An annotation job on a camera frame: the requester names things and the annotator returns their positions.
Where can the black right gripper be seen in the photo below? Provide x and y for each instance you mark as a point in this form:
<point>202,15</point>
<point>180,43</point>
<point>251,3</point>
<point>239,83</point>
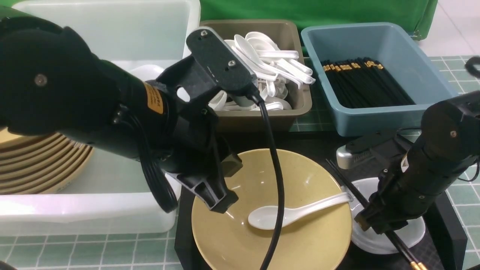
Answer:
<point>391,206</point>

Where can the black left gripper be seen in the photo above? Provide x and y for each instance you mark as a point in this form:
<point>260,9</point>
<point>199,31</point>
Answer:
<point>200,158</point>

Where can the white square sauce dish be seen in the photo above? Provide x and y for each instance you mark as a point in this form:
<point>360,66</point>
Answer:
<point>369,240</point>

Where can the black chopstick pair gold tip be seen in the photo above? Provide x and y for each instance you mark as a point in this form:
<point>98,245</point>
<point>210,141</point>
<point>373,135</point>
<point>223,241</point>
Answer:
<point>392,236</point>

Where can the tan noodle bowl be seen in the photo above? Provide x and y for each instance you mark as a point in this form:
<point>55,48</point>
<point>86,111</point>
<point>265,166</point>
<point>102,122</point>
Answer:
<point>316,242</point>

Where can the white ceramic soup spoon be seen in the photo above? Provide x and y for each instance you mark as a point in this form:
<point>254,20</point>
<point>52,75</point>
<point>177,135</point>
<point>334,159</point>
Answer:
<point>265,217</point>

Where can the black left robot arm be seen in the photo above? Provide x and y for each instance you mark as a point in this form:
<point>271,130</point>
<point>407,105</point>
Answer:
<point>51,82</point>

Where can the large white plastic tub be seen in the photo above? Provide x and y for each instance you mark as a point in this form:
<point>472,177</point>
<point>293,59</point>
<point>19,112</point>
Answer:
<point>110,195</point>

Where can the stack of white dishes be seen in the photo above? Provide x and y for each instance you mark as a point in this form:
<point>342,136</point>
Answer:
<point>151,72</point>

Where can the pile of white spoons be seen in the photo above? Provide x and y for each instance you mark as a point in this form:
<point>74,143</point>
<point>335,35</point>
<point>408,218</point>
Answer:
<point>274,68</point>

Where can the bundle of black chopsticks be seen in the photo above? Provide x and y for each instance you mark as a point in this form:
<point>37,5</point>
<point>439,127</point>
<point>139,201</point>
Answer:
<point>364,83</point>

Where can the olive brown plastic bin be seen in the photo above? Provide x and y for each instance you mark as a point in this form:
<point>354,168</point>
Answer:
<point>285,34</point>

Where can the stack of tan bowls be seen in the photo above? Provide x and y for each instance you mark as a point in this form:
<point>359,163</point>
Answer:
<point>39,164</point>

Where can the blue plastic bin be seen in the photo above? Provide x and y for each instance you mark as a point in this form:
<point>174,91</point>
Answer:
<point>400,55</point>

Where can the green cloth backdrop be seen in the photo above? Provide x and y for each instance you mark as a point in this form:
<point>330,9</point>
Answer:
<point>414,16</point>

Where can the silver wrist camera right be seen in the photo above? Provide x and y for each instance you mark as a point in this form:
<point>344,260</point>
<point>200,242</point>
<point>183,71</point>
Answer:
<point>347,160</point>

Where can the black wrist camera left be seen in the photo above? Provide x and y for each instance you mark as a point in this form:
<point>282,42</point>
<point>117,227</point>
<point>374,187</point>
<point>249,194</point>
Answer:
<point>222,65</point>

